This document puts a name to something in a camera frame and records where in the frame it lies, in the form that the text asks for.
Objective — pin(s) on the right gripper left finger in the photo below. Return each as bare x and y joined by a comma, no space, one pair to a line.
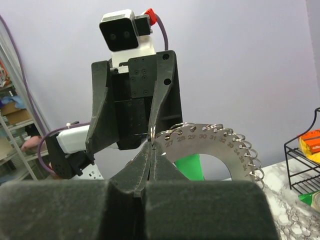
77,209

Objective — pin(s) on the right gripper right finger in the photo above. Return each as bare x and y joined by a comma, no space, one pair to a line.
206,210

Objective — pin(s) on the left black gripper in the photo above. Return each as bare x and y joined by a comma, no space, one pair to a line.
125,99

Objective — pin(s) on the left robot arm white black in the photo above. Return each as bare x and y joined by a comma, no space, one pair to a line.
67,150

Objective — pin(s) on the green key tag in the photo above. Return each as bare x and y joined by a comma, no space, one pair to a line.
190,167

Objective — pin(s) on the metal storage shelf background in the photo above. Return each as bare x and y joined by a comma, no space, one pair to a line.
18,127

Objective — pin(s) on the green white snack bag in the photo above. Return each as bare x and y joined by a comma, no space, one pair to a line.
309,198

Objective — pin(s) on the yellow chips bag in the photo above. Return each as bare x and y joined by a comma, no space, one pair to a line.
310,149

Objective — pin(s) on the orange razor package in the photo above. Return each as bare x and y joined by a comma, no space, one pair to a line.
311,135

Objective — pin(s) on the white wall power socket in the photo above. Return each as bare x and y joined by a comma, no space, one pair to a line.
91,172

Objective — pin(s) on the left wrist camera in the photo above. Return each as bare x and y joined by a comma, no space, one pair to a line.
128,35

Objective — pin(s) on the black wire rack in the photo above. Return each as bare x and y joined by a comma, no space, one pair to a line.
303,174

